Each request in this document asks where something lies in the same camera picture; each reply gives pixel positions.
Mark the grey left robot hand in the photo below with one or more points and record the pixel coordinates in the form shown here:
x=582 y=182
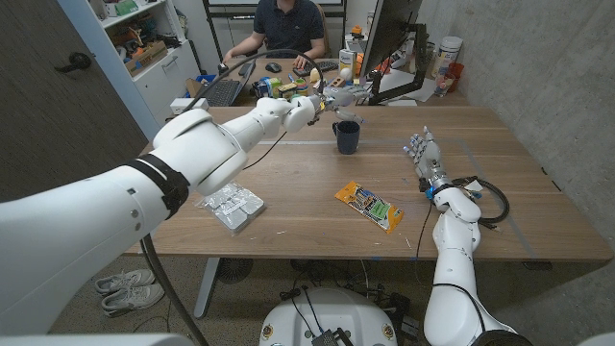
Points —
x=342 y=97

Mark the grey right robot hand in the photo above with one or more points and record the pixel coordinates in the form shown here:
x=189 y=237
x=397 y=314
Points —
x=430 y=158

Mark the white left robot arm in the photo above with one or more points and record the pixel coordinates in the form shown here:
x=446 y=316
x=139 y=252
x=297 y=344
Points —
x=202 y=149

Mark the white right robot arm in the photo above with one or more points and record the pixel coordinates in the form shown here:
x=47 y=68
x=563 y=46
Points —
x=454 y=269

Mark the red plastic cup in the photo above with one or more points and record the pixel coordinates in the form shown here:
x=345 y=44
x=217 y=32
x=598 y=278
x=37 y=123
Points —
x=455 y=72

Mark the wooden block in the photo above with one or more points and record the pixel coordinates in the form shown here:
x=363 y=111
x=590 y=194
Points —
x=337 y=81

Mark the white ball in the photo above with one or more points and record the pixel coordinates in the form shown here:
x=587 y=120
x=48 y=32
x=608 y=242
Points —
x=345 y=74

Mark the pale yellow egg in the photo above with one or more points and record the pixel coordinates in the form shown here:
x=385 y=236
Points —
x=315 y=75

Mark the black keyboard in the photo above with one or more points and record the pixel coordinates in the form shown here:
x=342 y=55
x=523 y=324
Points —
x=319 y=66

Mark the white and yellow carton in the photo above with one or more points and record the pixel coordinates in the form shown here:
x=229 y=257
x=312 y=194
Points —
x=346 y=58

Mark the stacked coloured cups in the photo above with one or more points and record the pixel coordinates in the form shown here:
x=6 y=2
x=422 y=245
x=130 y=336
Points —
x=301 y=86

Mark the navy blue mug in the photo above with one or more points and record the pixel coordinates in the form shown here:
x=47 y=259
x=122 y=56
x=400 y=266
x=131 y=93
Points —
x=348 y=141

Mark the yellow green small box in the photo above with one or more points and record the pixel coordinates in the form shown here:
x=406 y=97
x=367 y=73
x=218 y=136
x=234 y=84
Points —
x=287 y=91

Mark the white paper sheets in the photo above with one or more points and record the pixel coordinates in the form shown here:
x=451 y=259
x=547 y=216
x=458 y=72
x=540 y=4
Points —
x=399 y=81

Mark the clear drinking glass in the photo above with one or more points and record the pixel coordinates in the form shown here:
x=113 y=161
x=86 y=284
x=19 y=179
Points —
x=443 y=87

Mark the black computer mouse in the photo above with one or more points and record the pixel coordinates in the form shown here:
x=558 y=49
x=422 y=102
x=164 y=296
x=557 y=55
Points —
x=273 y=67

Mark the blue and white toy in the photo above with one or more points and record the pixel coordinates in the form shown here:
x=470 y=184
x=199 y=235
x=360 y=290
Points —
x=263 y=89

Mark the black computer monitor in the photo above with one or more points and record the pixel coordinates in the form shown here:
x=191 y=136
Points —
x=389 y=29

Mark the person in dark polo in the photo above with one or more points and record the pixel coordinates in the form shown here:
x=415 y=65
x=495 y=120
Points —
x=288 y=29

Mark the black monitor stand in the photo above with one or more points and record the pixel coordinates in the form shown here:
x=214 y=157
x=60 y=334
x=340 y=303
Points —
x=422 y=57

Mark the black phone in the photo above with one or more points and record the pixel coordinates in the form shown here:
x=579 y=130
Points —
x=244 y=69

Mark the white wipes canister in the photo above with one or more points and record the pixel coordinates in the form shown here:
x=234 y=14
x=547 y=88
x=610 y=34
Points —
x=447 y=55

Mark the small black device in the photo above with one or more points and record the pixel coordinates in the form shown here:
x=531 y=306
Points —
x=223 y=70

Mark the black laptop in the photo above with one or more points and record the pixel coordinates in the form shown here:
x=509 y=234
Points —
x=218 y=92

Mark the clear plastic box pack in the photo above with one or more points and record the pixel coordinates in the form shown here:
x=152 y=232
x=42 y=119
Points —
x=235 y=206

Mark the white power strip box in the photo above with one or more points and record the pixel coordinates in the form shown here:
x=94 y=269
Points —
x=185 y=103

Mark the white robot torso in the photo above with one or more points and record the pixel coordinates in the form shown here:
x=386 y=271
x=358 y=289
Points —
x=331 y=312

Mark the white shelf cabinet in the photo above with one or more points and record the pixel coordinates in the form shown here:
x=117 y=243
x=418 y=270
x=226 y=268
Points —
x=158 y=81

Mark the cardboard box of toys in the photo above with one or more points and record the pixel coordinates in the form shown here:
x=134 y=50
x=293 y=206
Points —
x=146 y=57

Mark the black floor fan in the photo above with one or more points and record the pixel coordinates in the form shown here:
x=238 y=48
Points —
x=234 y=270

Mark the grey table leg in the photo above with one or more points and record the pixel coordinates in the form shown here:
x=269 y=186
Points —
x=206 y=288

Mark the white sneaker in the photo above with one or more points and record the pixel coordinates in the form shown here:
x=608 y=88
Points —
x=132 y=299
x=125 y=280

